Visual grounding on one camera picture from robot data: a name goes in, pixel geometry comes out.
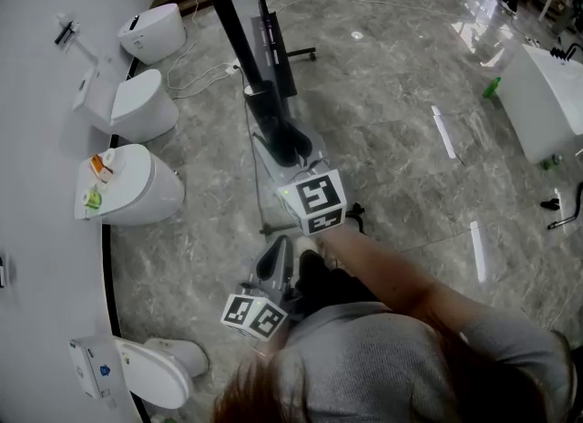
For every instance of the person's right forearm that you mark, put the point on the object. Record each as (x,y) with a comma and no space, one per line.
(373,271)

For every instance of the wall-mounted bidet sprayer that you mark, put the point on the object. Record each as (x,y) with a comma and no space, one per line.
(66,31)

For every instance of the white toilet with stickered tank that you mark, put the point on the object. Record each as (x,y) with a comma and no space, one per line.
(155,375)

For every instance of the white toilet with black control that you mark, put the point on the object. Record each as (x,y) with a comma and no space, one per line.
(159,34)

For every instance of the person's grey top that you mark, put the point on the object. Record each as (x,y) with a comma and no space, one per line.
(364,366)

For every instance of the black nozzle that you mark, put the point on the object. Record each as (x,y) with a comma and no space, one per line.
(550,204)

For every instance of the person's black trousers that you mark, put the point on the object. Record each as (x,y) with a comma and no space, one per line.
(328,284)

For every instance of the white cabinet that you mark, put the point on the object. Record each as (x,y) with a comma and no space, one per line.
(542,102)

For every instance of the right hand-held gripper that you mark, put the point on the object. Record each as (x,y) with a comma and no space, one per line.
(314,200)

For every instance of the orange box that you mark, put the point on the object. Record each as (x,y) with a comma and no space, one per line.
(99,168)

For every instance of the white round floor disc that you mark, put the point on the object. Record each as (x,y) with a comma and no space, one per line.
(357,35)

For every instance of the white toilet paper roll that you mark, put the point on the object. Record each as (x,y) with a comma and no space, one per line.
(86,196)
(109,157)

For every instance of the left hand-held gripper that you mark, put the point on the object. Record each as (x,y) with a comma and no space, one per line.
(255,316)

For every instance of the person's white shoe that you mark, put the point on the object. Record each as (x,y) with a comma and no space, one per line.
(307,243)

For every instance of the black faucet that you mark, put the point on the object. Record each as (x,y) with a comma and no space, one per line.
(562,53)

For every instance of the green bottle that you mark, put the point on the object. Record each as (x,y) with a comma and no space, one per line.
(492,88)
(551,162)

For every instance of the black wheeled whiteboard stand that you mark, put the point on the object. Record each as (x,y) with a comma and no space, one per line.
(300,53)

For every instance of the white power strip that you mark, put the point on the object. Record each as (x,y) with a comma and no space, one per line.
(233,65)

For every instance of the white closed-lid toilet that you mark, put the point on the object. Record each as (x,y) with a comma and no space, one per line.
(150,188)

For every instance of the green packet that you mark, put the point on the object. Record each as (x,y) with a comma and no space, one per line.
(95,201)

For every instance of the black-framed whiteboard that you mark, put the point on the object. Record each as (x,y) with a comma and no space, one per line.
(228,15)

